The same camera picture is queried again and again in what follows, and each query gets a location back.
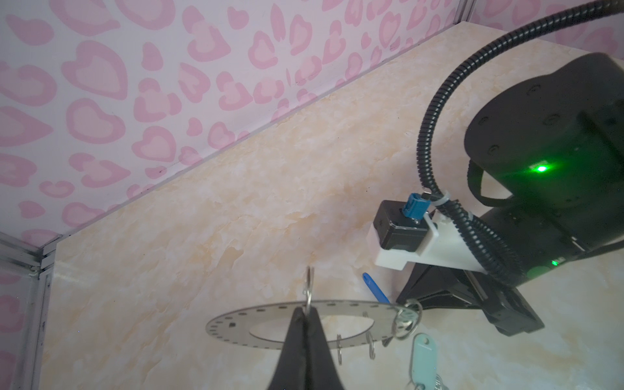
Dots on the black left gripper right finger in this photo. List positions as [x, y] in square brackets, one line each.
[320, 370]

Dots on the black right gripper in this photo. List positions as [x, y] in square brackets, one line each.
[436, 287]

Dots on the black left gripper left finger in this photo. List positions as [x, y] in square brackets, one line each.
[290, 368]

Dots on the silver perforated metal ring disc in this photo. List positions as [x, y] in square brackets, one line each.
[345, 323]

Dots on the blue key tag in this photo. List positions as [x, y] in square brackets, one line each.
[375, 290]

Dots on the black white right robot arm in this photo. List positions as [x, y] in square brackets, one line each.
[546, 158]

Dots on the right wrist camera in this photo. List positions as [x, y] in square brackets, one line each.
[407, 232]

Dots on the diagonal aluminium frame bar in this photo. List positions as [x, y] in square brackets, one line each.
[26, 276]

